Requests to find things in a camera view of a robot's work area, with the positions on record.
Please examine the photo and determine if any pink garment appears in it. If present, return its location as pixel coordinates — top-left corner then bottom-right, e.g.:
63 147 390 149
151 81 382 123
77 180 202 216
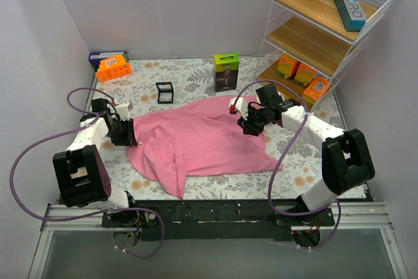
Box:
127 95 278 198

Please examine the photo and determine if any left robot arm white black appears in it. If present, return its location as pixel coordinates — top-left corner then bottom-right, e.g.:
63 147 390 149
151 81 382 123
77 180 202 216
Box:
52 98 139 227

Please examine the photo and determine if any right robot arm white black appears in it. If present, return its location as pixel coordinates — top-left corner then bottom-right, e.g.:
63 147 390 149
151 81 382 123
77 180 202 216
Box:
229 79 376 225

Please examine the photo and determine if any floral table mat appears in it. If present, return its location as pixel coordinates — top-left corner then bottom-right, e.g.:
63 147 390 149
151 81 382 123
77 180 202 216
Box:
90 58 321 200

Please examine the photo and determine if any orange yellow box left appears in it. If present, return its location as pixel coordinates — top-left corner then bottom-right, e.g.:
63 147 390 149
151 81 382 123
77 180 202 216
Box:
277 52 300 80

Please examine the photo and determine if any orange yellow box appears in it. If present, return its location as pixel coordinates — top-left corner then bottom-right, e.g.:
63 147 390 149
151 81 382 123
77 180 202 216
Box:
277 52 300 80
294 63 316 87

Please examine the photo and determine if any green black product box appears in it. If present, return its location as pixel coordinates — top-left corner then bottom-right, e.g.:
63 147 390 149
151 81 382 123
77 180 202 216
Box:
214 52 240 92

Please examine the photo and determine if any small black display case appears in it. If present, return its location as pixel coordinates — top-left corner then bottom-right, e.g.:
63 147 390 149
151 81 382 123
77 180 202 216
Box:
155 82 174 105

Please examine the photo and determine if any orange yellow box middle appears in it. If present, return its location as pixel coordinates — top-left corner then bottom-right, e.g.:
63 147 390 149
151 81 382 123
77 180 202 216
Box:
294 63 316 87

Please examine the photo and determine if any orange box on mat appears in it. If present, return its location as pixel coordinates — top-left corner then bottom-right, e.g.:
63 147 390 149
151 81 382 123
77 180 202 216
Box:
95 54 132 82

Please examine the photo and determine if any orange box right shelf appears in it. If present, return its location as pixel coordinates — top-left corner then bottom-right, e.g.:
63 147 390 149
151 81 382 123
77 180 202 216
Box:
302 76 331 104

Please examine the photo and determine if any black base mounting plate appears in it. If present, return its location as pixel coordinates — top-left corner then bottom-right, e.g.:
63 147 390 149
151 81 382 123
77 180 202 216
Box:
101 199 337 241

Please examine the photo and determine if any teal long box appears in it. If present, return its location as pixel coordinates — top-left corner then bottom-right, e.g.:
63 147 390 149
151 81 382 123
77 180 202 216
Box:
334 0 367 32

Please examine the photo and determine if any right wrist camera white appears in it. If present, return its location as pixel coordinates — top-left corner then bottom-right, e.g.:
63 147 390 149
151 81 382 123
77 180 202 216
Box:
229 97 248 120

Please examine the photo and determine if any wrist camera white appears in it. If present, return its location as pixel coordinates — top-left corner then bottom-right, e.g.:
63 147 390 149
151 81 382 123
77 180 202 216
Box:
115 103 133 120
229 97 248 120

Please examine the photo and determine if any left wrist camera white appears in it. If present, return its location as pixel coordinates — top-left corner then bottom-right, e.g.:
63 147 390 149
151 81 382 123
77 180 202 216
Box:
115 103 133 120

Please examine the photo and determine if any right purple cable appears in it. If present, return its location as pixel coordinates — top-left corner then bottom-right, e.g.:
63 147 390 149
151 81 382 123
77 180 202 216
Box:
233 79 342 251

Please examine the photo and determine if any purple cable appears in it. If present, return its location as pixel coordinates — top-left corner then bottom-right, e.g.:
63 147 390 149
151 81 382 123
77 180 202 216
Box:
233 79 342 251
9 87 165 258

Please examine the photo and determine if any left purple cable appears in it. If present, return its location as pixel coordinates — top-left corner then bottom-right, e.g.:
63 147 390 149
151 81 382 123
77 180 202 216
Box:
9 87 165 258

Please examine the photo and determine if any blue box at wall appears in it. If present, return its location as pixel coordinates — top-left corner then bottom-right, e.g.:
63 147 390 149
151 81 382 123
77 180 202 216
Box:
88 51 129 67

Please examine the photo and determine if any white wire shelf rack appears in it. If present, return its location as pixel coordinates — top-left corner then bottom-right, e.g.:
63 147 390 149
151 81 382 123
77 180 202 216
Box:
256 0 393 110

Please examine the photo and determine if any aluminium frame rail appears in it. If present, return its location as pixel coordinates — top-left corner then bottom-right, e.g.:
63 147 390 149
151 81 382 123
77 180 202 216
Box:
29 202 408 278

